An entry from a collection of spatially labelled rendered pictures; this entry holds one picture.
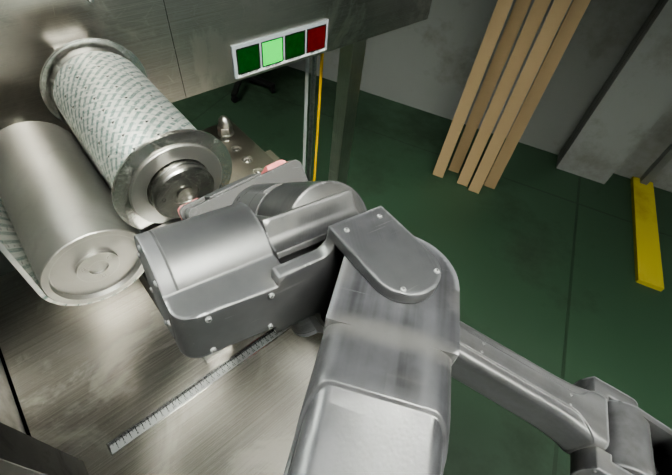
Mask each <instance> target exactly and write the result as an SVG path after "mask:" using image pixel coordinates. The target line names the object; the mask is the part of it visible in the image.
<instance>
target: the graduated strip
mask: <svg viewBox="0 0 672 475"><path fill-rule="evenodd" d="M289 329H291V327H288V328H286V329H284V330H282V331H280V332H278V333H276V331H275V330H274V328H272V329H270V330H269V331H267V332H266V333H264V334H263V335H261V336H260V337H259V338H257V339H256V340H254V341H253V342H251V343H250V344H249V345H247V346H246V347H244V348H243V349H241V350H240V351H238V352H237V353H236V354H234V355H233V356H231V357H230V358H228V359H227V360H226V361H224V362H223V363H221V364H220V365H218V366H217V367H216V368H214V369H213V370H211V371H210V372H208V373H207V374H205V375H204V376H203V377H201V378H200V379H198V380H197V381H195V382H194V383H193V384H191V385H190V386H188V387H187V388H185V389H184V390H183V391H181V392H180V393H178V394H177V395H175V396H174V397H172V398H171V399H170V400H168V401H167V402H165V403H164V404H162V405H161V406H160V407H158V408H157V409H155V410H154V411H152V412H151V413H150V414H148V415H147V416H145V417H144V418H142V419H141V420H139V421H138V422H137V423H135V424H134V425H132V426H131V427H129V428H128V429H127V430H125V431H124V432H122V433H121V434H119V435H118V436H117V437H115V438H114V439H112V440H111V441H109V442H108V443H106V445H107V447H108V449H109V452H110V454H111V456H113V455H115V454H116V453H118V452H119V451H120V450H122V449H123V448H124V447H126V446H127V445H129V444H130V443H131V442H133V441H134V440H136V439H137V438H138V437H140V436H141V435H143V434H144V433H145V432H147V431H148V430H150V429H151V428H152V427H154V426H155V425H157V424H158V423H159V422H161V421H162V420H164V419H165V418H166V417H168V416H169V415H171V414H172V413H173V412H175V411H176V410H178V409H179V408H180V407H182V406H183V405H184V404H186V403H187V402H189V401H190V400H191V399H193V398H194V397H196V396H197V395H198V394H200V393H201V392H203V391H204V390H205V389H207V388H208V387H210V386H211V385H212V384H214V383H215V382H217V381H218V380H219V379H221V378H222V377H224V376H225V375H226V374H228V373H229V372H231V371H232V370H233V369H235V368H236V367H238V366H239V365H240V364H242V363H243V362H244V361H246V360H247V359H249V358H250V357H251V356H253V355H254V354H256V353H257V352H258V351H260V350H261V349H263V348H264V347H265V346H267V345H268V344H270V343H271V342H272V341H274V340H275V339H277V338H278V337H279V336H281V335H282V334H284V333H285V332H286V331H288V330H289Z"/></svg>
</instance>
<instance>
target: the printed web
mask: <svg viewBox="0 0 672 475"><path fill-rule="evenodd" d="M53 95H54V100H55V103H56V105H57V107H58V109H59V111H60V112H61V114H62V116H63V117H64V119H65V120H66V122H67V124H68V125H69V127H70V129H71V130H72V132H73V134H74V135H75V137H76V138H77V140H78V142H79V143H80V145H81V147H82V149H83V150H84V151H85V153H86V154H87V156H88V157H89V159H90V160H91V162H92V163H93V165H94V166H95V168H96V169H97V171H98V172H99V173H100V175H101V176H102V178H103V179H104V181H105V182H106V184H107V185H108V187H109V188H110V190H111V191H112V185H113V181H114V178H115V175H116V173H117V171H118V169H119V167H120V166H121V164H122V163H123V161H124V160H125V159H126V158H127V157H128V156H129V154H130V153H131V152H133V151H134V150H135V149H136V148H137V147H138V146H140V145H141V144H143V143H144V142H146V141H147V140H149V139H151V138H153V137H155V136H157V135H160V134H162V133H165V132H169V131H173V130H179V129H195V130H197V129H196V128H195V127H194V126H193V125H192V124H191V123H190V122H189V121H188V120H187V119H186V118H185V117H184V116H183V115H182V114H181V112H180V111H179V110H178V109H177V108H176V107H175V106H174V105H173V104H172V103H171V102H170V101H169V100H168V99H167V98H166V97H165V96H164V95H163V94H162V93H161V92H160V91H159V90H158V89H157V88H156V87H155V86H154V85H153V84H152V83H151V82H150V81H149V80H148V78H147V77H146V76H145V75H144V74H143V73H142V72H141V71H140V70H139V69H138V68H137V67H136V66H135V65H134V64H133V63H132V62H130V61H129V60H127V59H126V58H124V57H122V56H120V55H117V54H115V53H111V52H105V51H93V52H87V53H83V54H80V55H78V56H76V57H74V58H72V59H71V60H69V61H68V62H67V63H66V64H64V65H63V67H62V68H61V69H60V70H59V72H58V74H57V76H56V78H55V81H54V86H53ZM0 251H1V252H2V253H3V254H4V255H5V257H6V258H7V259H8V260H9V261H10V262H11V264H12V265H13V266H14V267H15V268H16V269H17V270H18V272H19V273H20V274H21V275H22V276H23V277H24V279H25V280H26V281H27V282H28V283H29V284H30V285H31V287H32V288H33V289H34V290H35V291H36V292H37V294H38V295H39V296H40V297H41V298H43V299H44V300H46V301H48V302H50V303H53V304H57V305H63V306H79V305H86V304H91V303H95V302H98V301H101V300H104V299H107V298H109V297H111V296H113V295H115V294H117V293H119V292H121V291H122V290H124V289H126V288H127V287H128V286H130V285H131V284H132V283H134V282H135V281H136V280H137V279H138V278H139V277H140V276H141V275H142V274H143V272H144V270H143V271H142V272H141V274H140V275H139V276H138V277H137V278H136V279H135V280H134V281H133V282H132V283H131V284H129V285H128V286H127V287H125V288H124V289H122V290H121V291H119V292H117V293H115V294H113V295H111V296H109V297H107V298H104V299H101V300H98V301H94V302H90V303H84V304H65V303H60V302H57V301H54V300H52V299H50V298H49V297H47V296H46V295H45V294H44V292H43V291H42V289H41V287H40V285H39V282H38V280H37V278H36V276H35V274H34V271H33V269H32V267H31V265H30V262H29V260H28V258H27V256H26V254H25V251H24V249H23V247H22V245H21V243H20V240H19V238H18V236H17V234H16V232H15V229H14V227H13V225H12V223H11V220H10V218H9V216H8V214H7V212H6V209H5V207H4V205H3V203H2V201H1V198H0ZM0 422H1V423H3V424H5V425H7V426H10V427H12V428H14V429H16V430H18V431H20V432H22V433H24V434H26V432H25V429H24V426H23V423H22V420H21V417H20V414H19V411H18V408H17V406H16V403H15V400H14V397H13V394H12V391H11V388H10V385H9V382H8V379H7V376H6V374H5V371H4V368H3V365H2V362H1V359H0Z"/></svg>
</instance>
